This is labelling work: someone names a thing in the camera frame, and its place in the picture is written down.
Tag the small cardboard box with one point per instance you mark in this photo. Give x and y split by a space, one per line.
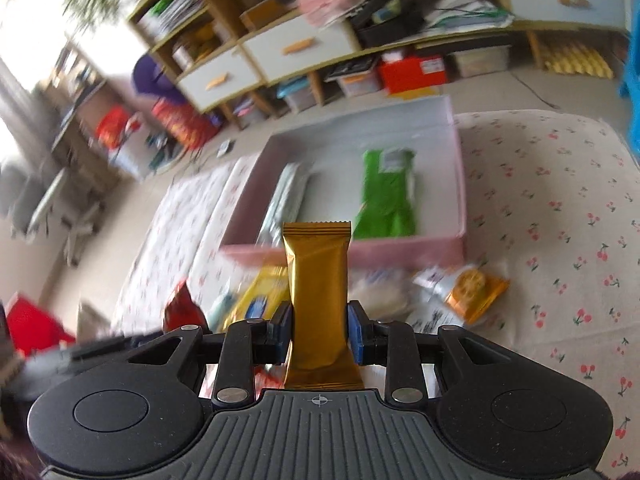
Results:
262 12

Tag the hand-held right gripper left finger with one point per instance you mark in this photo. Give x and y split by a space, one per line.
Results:
282 332

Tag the yellow egg crate foam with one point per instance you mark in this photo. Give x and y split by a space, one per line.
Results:
577 60

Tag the yellow snack packet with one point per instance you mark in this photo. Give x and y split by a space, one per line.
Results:
260 290

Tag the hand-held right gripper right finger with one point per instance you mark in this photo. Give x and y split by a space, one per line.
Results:
357 335

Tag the white shopping bag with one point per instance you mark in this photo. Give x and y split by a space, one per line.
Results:
132 155

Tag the clear packet with white contents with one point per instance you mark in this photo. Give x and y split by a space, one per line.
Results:
380 295

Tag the clear storage box orange label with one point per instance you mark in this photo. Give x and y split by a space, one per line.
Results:
357 82

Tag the red snack packet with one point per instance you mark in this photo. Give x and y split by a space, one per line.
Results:
182 310

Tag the white office chair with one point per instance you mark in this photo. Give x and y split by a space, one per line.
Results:
55 210

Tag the silver grey snack packet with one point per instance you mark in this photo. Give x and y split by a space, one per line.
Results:
287 195

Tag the pink cardboard box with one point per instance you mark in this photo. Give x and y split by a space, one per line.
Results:
400 252

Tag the red cloth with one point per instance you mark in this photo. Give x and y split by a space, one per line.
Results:
35 325

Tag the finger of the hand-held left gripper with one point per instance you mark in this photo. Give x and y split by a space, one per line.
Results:
115 346

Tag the orange biscuit packet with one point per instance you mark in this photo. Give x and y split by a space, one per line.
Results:
475 292

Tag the red box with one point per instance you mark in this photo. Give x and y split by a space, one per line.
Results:
412 72

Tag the wooden shelf cabinet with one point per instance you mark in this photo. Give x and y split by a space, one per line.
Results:
470 35

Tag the green snack packet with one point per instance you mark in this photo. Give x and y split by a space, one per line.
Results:
385 200

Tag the wooden side desk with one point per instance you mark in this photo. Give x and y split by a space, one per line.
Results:
75 105

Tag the black storage box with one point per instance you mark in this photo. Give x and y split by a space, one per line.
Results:
385 27

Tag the clear plastic storage box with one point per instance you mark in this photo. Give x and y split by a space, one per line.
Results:
480 60

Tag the clear storage box blue lid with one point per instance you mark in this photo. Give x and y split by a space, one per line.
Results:
297 97

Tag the gold snack packet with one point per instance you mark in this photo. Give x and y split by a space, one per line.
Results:
320 285

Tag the blue plastic stool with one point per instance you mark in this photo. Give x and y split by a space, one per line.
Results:
629 75

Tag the red patterned gift bag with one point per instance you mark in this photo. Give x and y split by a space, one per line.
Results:
185 122

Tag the stack of papers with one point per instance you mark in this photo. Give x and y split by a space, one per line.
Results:
465 10

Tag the red plastic bag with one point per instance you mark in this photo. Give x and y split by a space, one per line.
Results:
115 122

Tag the purple round object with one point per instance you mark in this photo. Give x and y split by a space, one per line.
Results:
150 77

